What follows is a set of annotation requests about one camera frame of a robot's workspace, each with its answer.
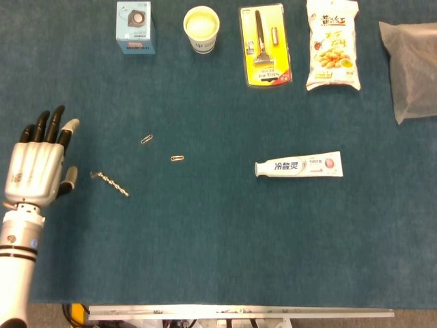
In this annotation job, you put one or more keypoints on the yellow bracket under rail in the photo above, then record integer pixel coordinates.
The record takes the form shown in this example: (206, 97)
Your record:
(81, 311)

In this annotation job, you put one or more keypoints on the grey translucent plastic bag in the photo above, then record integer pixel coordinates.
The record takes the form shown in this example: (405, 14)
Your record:
(413, 75)

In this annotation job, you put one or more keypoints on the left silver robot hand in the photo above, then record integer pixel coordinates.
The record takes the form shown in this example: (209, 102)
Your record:
(34, 171)

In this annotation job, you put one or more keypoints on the yellow razor blister pack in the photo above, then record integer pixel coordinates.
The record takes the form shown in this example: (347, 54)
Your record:
(266, 48)

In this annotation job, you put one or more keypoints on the aluminium table edge rail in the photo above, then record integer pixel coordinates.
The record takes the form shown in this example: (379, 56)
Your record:
(239, 311)

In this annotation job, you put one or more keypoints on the white paper cup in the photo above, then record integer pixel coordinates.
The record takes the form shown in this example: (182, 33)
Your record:
(201, 30)

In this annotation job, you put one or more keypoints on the white toothpaste tube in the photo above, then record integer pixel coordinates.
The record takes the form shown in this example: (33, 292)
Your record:
(300, 165)

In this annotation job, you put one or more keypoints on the blue speaker box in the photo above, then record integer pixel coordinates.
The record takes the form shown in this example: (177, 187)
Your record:
(134, 30)

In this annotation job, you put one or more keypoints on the teal felt table cloth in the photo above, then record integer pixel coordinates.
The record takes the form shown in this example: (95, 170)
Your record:
(239, 239)

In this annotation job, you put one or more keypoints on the white peanut snack bag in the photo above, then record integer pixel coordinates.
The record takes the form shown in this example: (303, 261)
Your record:
(333, 51)

